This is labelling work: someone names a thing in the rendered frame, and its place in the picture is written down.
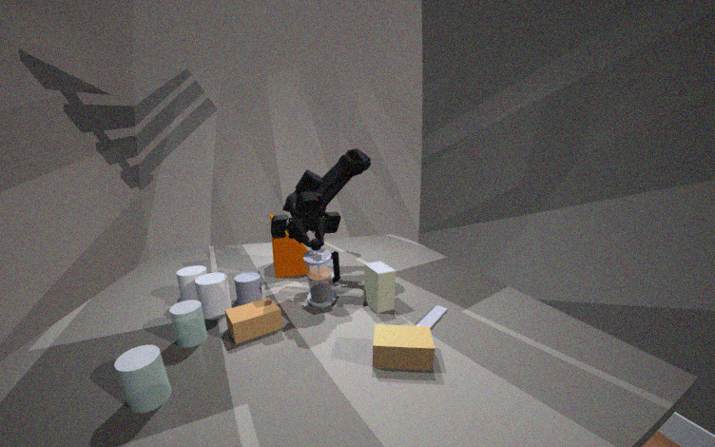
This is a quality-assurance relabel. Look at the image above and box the french press coffee maker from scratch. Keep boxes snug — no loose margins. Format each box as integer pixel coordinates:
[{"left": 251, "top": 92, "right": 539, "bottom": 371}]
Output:
[{"left": 303, "top": 239, "right": 340, "bottom": 308}]

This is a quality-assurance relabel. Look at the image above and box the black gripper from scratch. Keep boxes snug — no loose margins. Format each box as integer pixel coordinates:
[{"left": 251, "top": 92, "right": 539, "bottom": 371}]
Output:
[{"left": 271, "top": 205, "right": 341, "bottom": 247}]

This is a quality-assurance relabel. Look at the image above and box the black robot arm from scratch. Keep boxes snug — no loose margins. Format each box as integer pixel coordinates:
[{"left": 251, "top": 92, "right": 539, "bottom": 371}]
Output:
[{"left": 282, "top": 148, "right": 371, "bottom": 218}]

